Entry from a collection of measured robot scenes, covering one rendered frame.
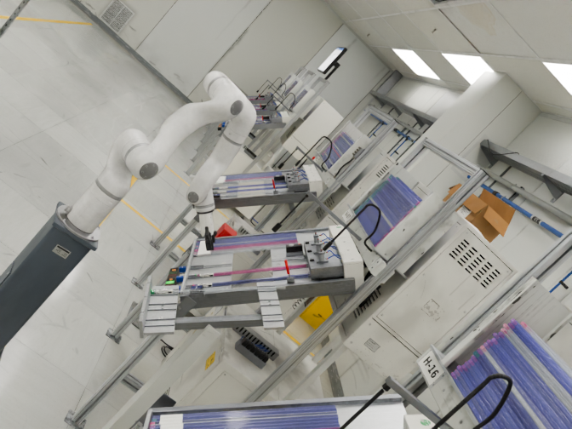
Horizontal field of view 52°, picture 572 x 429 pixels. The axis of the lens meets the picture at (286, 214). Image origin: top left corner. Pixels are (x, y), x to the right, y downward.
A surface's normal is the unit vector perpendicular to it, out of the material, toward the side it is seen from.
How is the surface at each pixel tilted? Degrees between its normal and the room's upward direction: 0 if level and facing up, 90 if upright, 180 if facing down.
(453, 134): 90
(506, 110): 90
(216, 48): 90
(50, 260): 90
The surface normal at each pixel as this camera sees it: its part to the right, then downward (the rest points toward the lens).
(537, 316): 0.06, 0.29
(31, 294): 0.23, 0.43
